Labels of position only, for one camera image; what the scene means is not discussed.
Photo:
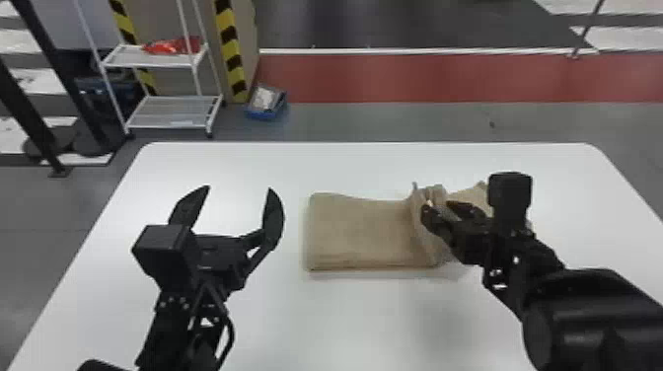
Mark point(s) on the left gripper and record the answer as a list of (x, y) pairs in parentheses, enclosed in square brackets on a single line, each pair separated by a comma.
[(220, 261)]

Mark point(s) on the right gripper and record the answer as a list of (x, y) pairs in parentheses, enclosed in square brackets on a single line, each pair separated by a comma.
[(474, 241)]

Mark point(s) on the beige towel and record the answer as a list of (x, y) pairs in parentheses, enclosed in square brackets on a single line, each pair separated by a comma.
[(362, 233)]

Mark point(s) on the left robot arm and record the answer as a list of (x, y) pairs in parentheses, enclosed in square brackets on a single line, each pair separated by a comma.
[(176, 331)]

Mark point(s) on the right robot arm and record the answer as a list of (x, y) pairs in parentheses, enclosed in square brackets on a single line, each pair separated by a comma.
[(580, 316)]

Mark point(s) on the blue tray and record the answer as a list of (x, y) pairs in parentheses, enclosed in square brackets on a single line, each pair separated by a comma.
[(265, 102)]

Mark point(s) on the red snack packet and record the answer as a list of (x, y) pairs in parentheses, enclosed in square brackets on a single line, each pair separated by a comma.
[(171, 46)]

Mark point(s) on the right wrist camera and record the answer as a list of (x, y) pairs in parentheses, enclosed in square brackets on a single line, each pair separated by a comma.
[(509, 199)]

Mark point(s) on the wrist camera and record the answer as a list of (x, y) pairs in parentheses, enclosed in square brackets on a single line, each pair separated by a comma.
[(509, 199), (163, 254)]

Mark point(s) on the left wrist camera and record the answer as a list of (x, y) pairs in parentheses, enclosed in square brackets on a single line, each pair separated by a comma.
[(163, 254)]

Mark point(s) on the yellow black striped post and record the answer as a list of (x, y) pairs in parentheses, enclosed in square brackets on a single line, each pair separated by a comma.
[(129, 31), (230, 52)]

